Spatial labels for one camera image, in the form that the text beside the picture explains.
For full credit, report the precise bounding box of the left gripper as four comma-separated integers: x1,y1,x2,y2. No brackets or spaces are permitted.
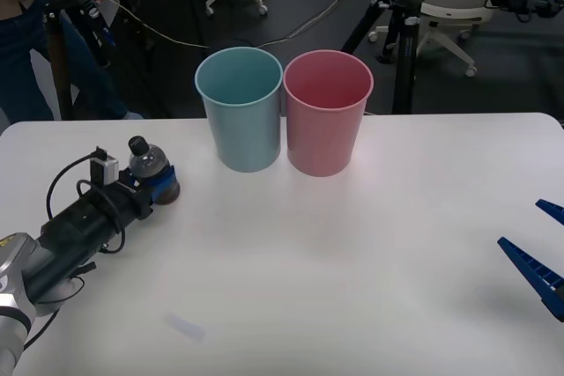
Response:
41,165,177,265

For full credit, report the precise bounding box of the thin pale cable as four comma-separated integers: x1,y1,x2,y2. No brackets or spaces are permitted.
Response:
85,0,380,49

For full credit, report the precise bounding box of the black tripod with blue marks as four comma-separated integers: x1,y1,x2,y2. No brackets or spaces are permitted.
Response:
340,0,425,115

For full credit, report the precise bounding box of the person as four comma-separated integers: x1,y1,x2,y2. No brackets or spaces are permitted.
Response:
0,0,145,122

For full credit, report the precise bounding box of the dark drink bottle black cap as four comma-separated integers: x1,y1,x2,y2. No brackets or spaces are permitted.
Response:
127,135,182,206

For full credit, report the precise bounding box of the black camera tripod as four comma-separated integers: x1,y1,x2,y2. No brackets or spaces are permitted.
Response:
41,0,155,122

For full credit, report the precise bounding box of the pale blue plastic bin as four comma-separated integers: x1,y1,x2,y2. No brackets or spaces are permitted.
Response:
193,46,284,173

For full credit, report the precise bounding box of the pink plastic bin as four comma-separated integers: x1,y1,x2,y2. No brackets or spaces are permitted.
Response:
283,49,375,178

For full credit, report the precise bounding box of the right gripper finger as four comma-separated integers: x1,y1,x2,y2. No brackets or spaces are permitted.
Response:
534,198,564,225
496,236,564,322

